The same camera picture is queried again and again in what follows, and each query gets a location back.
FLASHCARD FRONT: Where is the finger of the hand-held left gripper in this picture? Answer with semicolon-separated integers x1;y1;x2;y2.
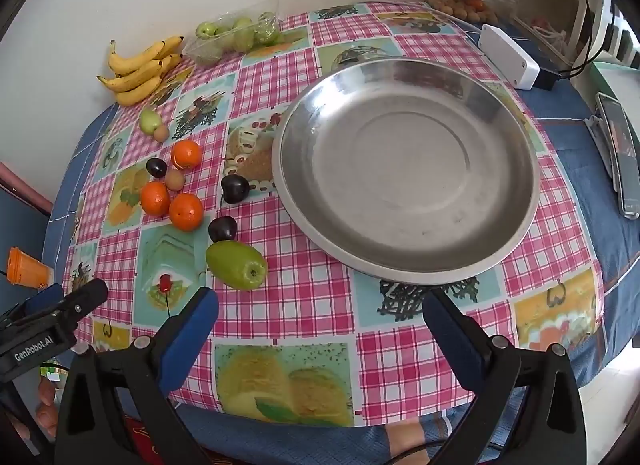
52;279;109;331
0;284;65;331

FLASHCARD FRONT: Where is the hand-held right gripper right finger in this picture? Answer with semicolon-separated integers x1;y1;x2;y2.
421;287;588;465

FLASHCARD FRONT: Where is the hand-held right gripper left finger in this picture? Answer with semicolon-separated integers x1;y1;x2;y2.
54;286;221;465

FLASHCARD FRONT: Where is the green jujube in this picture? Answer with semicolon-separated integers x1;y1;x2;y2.
205;240;269;291
139;109;163;134

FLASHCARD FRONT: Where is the person's left hand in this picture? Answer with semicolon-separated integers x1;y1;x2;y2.
35;375;63;441

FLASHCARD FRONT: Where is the orange bottle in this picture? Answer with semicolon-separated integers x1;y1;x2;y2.
6;246;55;290

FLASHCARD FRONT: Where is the red printed cloth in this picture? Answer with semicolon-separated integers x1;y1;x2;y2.
120;415;211;465

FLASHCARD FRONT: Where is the pink checked printed tablecloth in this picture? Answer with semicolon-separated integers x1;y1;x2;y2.
65;1;606;428

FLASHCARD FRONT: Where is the yellow banana bunch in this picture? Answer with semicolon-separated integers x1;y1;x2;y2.
96;36;185;106

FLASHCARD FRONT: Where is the black smartphone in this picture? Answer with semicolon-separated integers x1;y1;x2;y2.
595;92;640;218

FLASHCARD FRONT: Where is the white phone stand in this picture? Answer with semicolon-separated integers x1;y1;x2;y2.
584;115;621;190

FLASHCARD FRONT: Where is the clear plastic tray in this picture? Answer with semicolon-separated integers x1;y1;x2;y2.
181;0;286;66

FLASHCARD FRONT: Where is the black power adapter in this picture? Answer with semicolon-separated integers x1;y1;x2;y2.
535;69;563;92

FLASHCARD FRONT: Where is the white plastic box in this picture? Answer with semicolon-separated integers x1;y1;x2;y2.
477;24;541;91

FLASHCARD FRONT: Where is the clear tray of green fruit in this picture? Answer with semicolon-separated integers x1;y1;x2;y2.
195;12;281;53

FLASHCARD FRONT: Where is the clear plastic bag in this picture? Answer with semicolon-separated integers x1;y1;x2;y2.
520;15;571;53

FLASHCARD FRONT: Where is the pile of brown longans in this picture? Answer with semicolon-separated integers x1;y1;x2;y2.
427;0;496;23

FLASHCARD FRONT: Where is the white lattice shelf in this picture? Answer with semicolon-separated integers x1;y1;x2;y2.
575;0;640;70

